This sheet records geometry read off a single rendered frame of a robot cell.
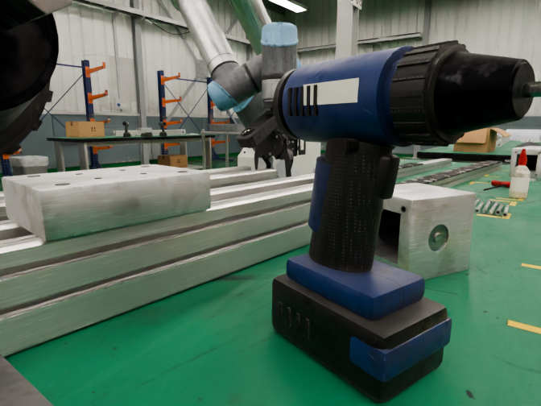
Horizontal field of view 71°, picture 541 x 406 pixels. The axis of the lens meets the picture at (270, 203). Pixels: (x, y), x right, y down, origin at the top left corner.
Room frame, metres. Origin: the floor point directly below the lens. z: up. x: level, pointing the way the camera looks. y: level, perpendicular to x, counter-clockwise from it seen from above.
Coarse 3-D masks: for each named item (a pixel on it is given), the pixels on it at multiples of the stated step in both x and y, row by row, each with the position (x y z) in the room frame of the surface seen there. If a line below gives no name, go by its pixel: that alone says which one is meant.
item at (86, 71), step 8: (56, 64) 7.40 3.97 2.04; (64, 64) 7.52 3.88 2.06; (88, 64) 7.84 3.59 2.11; (104, 64) 7.47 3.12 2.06; (88, 72) 7.77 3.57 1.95; (88, 80) 7.82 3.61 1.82; (88, 88) 7.81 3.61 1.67; (88, 96) 7.79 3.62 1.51; (96, 96) 7.64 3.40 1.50; (104, 96) 7.54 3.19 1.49; (88, 104) 7.79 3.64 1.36; (48, 112) 7.20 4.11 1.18; (88, 112) 7.88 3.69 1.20; (56, 120) 7.34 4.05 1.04; (88, 120) 7.87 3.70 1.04; (16, 152) 6.20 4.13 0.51; (96, 152) 7.83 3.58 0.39; (8, 160) 6.56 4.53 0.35; (96, 160) 7.82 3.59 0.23; (8, 168) 6.51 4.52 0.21; (96, 168) 7.75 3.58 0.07
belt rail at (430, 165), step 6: (420, 162) 1.48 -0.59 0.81; (426, 162) 1.48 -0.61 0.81; (432, 162) 1.48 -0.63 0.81; (438, 162) 1.51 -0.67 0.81; (444, 162) 1.57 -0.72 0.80; (408, 168) 1.31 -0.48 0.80; (414, 168) 1.34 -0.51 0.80; (420, 168) 1.40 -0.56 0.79; (426, 168) 1.42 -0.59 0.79; (432, 168) 1.47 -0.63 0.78; (402, 174) 1.27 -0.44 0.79; (408, 174) 1.31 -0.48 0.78
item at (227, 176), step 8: (224, 168) 0.77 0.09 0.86; (232, 168) 0.77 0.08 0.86; (240, 168) 0.79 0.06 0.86; (248, 168) 0.80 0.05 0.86; (216, 176) 0.65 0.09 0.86; (224, 176) 0.66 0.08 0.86; (232, 176) 0.67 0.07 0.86; (240, 176) 0.69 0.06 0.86; (248, 176) 0.70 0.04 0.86; (256, 176) 0.72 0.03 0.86; (264, 176) 0.74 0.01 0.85; (272, 176) 0.75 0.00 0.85; (216, 184) 0.65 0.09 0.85; (224, 184) 0.67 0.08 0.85; (232, 184) 0.69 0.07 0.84; (0, 192) 0.50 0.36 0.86; (0, 200) 0.48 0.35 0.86; (0, 208) 0.42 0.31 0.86; (0, 216) 0.42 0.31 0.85
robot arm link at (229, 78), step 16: (176, 0) 1.07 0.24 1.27; (192, 0) 1.03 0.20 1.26; (192, 16) 1.01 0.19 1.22; (208, 16) 1.01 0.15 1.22; (192, 32) 1.01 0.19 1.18; (208, 32) 0.98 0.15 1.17; (208, 48) 0.97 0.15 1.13; (224, 48) 0.96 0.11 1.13; (208, 64) 0.96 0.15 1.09; (224, 64) 0.93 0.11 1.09; (224, 80) 0.92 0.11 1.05; (240, 80) 0.91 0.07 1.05; (224, 96) 0.91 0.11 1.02; (240, 96) 0.92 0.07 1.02
